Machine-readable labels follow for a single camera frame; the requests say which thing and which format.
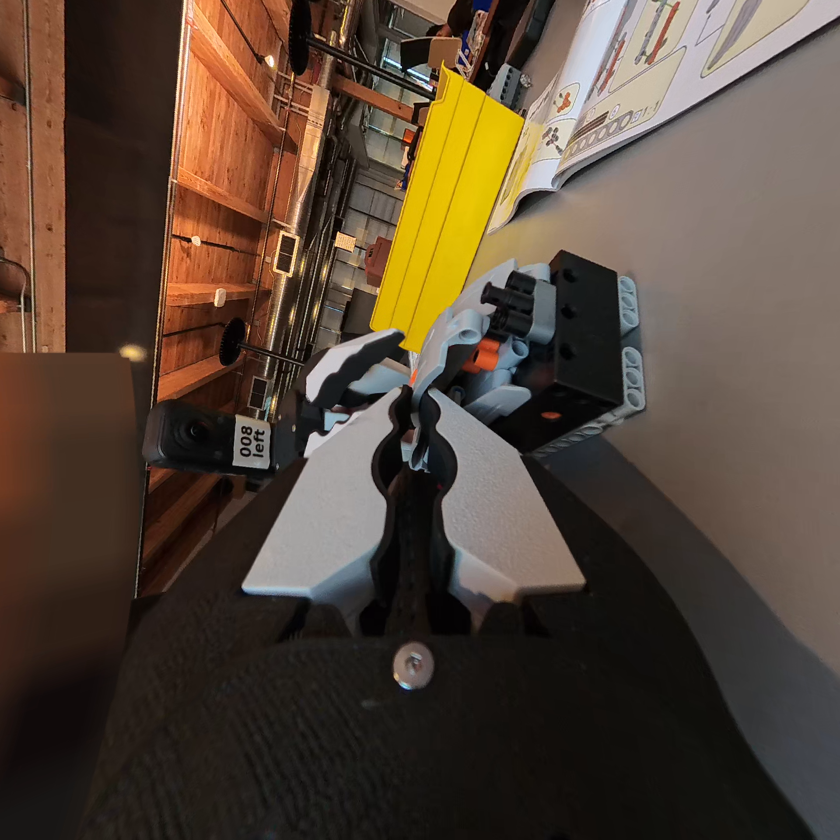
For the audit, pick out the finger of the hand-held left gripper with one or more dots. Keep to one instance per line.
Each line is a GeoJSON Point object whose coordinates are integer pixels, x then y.
{"type": "Point", "coordinates": [377, 379]}
{"type": "Point", "coordinates": [341, 367]}

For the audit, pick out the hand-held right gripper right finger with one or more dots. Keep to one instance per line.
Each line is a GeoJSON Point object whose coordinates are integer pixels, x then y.
{"type": "Point", "coordinates": [505, 525]}

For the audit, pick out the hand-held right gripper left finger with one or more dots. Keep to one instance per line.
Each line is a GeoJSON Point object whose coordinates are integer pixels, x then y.
{"type": "Point", "coordinates": [321, 525]}

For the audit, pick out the grey building block robot model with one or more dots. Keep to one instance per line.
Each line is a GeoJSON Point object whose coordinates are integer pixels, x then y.
{"type": "Point", "coordinates": [584, 341]}

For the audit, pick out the yellow plastic bin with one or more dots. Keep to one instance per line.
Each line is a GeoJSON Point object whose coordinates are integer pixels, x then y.
{"type": "Point", "coordinates": [446, 197]}

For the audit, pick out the open instruction booklet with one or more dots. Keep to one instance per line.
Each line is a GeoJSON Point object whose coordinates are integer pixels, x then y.
{"type": "Point", "coordinates": [656, 79]}

